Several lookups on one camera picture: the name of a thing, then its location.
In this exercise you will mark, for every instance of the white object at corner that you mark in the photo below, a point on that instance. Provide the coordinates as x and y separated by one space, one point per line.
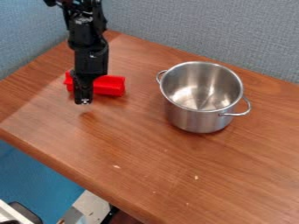
8 214

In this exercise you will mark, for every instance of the red rectangular block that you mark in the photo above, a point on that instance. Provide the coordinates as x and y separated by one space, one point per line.
105 85

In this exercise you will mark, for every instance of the white table leg bracket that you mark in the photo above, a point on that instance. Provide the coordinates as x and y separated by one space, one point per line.
88 210

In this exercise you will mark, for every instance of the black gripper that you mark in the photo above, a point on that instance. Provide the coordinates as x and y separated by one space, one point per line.
85 24

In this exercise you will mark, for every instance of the stainless steel pot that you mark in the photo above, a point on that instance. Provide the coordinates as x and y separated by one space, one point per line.
203 96

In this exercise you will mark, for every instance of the black chair part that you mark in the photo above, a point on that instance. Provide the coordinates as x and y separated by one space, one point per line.
23 214

